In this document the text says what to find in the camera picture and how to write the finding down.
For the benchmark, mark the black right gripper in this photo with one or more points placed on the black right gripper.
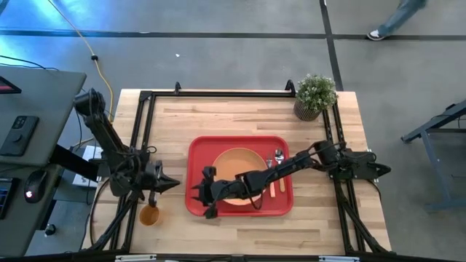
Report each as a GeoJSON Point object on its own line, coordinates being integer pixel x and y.
{"type": "Point", "coordinates": [222, 191]}

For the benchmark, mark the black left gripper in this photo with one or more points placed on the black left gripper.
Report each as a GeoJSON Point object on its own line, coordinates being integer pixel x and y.
{"type": "Point", "coordinates": [154, 176]}

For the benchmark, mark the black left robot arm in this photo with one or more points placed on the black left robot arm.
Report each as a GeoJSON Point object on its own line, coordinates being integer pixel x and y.
{"type": "Point", "coordinates": [105, 134]}

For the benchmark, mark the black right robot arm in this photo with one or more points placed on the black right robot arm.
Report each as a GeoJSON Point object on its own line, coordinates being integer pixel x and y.
{"type": "Point", "coordinates": [291, 163]}

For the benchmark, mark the orange-brown cup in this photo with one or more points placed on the orange-brown cup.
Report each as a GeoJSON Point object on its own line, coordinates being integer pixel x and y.
{"type": "Point", "coordinates": [149, 215]}

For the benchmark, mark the orange plate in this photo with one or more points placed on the orange plate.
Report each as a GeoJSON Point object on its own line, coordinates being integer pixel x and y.
{"type": "Point", "coordinates": [236, 163]}

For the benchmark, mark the red plastic tray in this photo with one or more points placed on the red plastic tray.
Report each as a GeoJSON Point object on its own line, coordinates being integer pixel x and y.
{"type": "Point", "coordinates": [198, 153]}

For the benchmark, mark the white box under desk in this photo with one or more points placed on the white box under desk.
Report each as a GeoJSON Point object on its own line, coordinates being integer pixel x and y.
{"type": "Point", "coordinates": [85, 180]}

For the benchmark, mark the black round knob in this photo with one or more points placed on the black round knob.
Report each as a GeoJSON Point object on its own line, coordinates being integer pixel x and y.
{"type": "Point", "coordinates": [50, 229]}

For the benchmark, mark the black computer mouse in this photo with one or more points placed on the black computer mouse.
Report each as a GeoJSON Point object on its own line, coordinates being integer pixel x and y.
{"type": "Point", "coordinates": [34, 185]}

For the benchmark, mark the potted plant with ribbed pot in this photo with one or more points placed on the potted plant with ribbed pot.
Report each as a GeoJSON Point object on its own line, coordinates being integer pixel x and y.
{"type": "Point", "coordinates": [315, 94]}

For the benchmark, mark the grey side desk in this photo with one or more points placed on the grey side desk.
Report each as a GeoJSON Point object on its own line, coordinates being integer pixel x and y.
{"type": "Point", "coordinates": [40, 109]}

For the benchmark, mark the black smartphone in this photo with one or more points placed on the black smartphone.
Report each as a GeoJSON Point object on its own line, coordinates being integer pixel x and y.
{"type": "Point", "coordinates": [18, 134]}

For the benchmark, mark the dark keyboard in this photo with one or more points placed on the dark keyboard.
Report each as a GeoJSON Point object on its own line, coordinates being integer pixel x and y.
{"type": "Point", "coordinates": [4, 198]}

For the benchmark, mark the dark device with red stripe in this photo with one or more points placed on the dark device with red stripe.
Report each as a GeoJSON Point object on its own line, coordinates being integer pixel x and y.
{"type": "Point", "coordinates": [7, 86]}

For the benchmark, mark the person's leg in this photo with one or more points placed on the person's leg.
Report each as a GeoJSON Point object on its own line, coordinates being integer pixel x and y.
{"type": "Point", "coordinates": [397, 16]}

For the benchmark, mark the silver frame bracket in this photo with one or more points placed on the silver frame bracket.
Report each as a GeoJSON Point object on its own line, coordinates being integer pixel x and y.
{"type": "Point", "coordinates": [339, 258]}
{"type": "Point", "coordinates": [135, 258]}

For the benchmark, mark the black aluminium table frame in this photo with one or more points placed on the black aluminium table frame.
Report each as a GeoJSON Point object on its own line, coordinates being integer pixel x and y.
{"type": "Point", "coordinates": [218, 94]}

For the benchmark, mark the blue-grey metal table frame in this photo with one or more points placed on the blue-grey metal table frame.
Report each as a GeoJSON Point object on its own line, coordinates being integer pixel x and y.
{"type": "Point", "coordinates": [429, 153]}

